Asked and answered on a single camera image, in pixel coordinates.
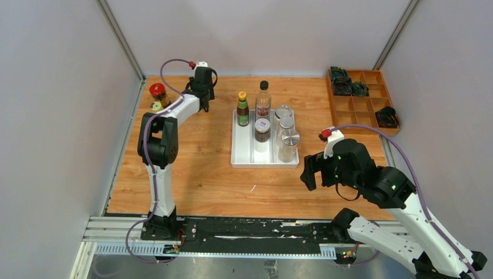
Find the black cable bundle middle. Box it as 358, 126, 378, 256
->
331, 76, 353, 96

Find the yellow-cap small bottle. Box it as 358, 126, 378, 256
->
150, 101, 163, 113

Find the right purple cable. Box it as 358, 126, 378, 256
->
320, 124, 480, 279

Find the white-lid spice shaker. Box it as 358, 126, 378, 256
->
275, 116, 295, 146

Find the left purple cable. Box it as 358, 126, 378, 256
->
124, 58, 197, 264

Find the red-lid sauce jar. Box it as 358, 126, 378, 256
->
149, 83, 172, 108

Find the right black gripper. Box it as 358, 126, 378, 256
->
300, 149, 360, 189

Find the white divided plastic tray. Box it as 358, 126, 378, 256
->
231, 110, 299, 169

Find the black cable bundle right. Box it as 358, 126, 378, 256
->
374, 106, 399, 128

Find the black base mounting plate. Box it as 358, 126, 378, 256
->
140, 217, 360, 256

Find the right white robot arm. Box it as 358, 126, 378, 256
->
301, 139, 487, 278

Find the brown jar white lid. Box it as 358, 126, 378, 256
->
254, 118, 271, 142

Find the purple cable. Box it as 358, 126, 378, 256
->
124, 58, 197, 264
320, 124, 480, 279

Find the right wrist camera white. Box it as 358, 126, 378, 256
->
320, 127, 344, 159

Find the clear lidded glass jar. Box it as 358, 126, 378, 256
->
273, 105, 293, 130

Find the silver-lid glass jar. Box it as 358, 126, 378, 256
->
278, 129, 300, 163

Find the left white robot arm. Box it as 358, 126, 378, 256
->
137, 62, 217, 240

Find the green black cable bundle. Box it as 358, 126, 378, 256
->
328, 66, 349, 81

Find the wooden compartment organizer box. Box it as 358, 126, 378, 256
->
326, 67, 400, 136

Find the green cable bundle small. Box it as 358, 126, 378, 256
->
351, 81, 369, 97

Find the black-cap clear sauce bottle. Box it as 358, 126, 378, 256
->
255, 80, 271, 120

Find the yellow-cap green bottle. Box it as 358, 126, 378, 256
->
236, 91, 249, 127

